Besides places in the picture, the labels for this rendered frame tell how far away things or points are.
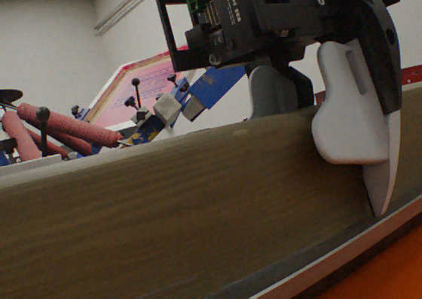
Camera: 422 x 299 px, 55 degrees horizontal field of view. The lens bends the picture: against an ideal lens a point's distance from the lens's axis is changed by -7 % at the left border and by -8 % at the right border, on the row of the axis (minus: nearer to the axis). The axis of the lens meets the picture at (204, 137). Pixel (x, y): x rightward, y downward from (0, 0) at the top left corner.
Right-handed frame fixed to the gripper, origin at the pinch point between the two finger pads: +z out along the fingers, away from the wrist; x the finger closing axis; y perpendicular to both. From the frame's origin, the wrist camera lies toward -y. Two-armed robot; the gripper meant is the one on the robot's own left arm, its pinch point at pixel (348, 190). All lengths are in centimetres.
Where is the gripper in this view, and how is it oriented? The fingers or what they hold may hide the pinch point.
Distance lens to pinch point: 25.6
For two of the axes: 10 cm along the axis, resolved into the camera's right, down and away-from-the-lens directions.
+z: 2.6, 9.7, 0.3
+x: 5.7, -1.3, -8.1
